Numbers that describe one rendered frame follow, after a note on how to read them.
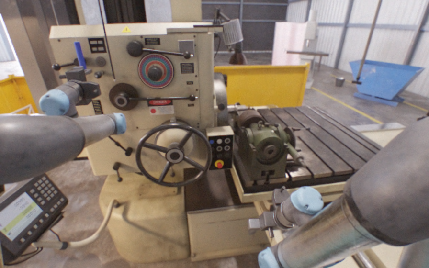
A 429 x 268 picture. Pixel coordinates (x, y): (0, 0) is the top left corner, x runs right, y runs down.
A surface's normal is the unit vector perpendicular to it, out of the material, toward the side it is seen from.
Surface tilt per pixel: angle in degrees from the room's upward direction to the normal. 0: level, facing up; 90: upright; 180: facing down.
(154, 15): 90
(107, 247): 0
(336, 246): 100
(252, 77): 90
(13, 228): 70
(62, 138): 75
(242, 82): 90
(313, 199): 24
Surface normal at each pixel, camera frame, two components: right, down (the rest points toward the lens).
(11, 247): 0.94, -0.25
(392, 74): -0.80, 0.29
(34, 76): 0.14, 0.47
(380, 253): 0.00, -0.88
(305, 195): 0.17, -0.62
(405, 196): -0.73, 0.04
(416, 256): -0.99, 0.11
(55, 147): 0.95, 0.04
